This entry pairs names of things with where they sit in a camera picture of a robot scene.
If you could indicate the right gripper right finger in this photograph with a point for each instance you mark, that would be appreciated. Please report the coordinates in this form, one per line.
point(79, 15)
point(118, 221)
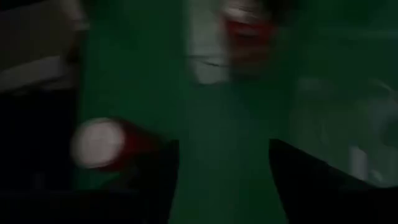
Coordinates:
point(311, 199)

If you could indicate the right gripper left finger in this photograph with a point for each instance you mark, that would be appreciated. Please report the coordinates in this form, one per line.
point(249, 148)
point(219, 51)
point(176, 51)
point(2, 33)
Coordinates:
point(155, 193)

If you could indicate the clear plastic bin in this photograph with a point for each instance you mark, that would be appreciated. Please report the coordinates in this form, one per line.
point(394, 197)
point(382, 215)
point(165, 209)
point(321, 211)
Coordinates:
point(206, 46)
point(357, 161)

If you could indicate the red Coca-Cola soda can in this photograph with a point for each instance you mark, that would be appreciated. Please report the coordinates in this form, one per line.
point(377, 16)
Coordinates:
point(99, 143)

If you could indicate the red Fanta soda can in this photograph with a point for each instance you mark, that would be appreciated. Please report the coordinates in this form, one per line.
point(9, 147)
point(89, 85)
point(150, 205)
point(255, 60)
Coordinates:
point(248, 37)

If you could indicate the green table mat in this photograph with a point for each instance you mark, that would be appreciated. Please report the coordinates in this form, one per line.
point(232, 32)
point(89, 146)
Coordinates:
point(217, 124)

